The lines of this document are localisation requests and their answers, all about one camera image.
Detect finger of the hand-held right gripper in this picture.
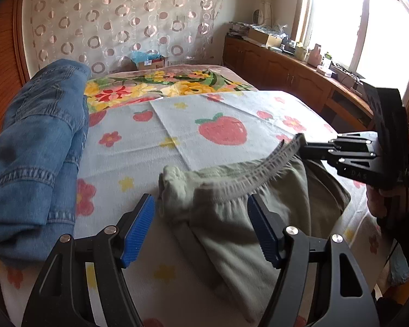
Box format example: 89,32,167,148
295,132,378,154
302,150,379,169

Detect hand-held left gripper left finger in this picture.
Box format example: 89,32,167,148
20,193,156,327

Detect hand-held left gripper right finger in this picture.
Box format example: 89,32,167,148
247,193,381,327

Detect green pants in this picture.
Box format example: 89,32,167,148
158,134,351,324

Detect person's right hand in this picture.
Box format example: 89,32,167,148
366,180,409,219

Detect black electronic device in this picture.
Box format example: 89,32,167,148
330,61,366,83

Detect pink bottle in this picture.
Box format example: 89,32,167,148
308,44,323,67

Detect wooden cabinet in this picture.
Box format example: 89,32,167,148
223,36,375,126

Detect strawberry printed blanket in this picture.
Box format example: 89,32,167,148
0,90,401,327

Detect open cardboard box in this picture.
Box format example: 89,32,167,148
247,27,283,47

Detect folded blue jeans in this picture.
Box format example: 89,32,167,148
0,59,91,267

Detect floral blanket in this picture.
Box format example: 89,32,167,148
85,64,260,114

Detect cardboard box with blue bag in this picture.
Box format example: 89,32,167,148
130,51,166,71

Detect circle patterned sheer curtain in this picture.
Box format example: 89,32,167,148
22,0,226,74

